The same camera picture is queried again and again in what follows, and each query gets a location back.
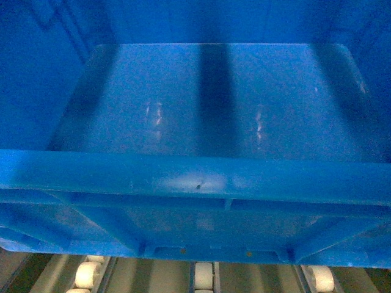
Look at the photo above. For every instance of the white roller track left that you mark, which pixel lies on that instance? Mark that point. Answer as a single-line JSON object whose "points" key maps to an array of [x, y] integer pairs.
{"points": [[87, 274]]}

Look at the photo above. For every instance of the white roller track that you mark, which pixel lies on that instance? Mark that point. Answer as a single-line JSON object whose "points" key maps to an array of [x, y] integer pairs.
{"points": [[319, 279], [87, 274], [204, 277]]}

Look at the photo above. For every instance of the large blue plastic crate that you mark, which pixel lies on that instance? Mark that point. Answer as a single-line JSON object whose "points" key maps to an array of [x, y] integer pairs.
{"points": [[231, 131]]}

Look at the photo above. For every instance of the white roller track middle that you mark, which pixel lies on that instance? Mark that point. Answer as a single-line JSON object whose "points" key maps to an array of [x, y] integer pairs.
{"points": [[204, 277]]}

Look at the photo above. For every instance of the white roller track right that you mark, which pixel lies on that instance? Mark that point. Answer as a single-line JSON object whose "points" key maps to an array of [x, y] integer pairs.
{"points": [[319, 279]]}

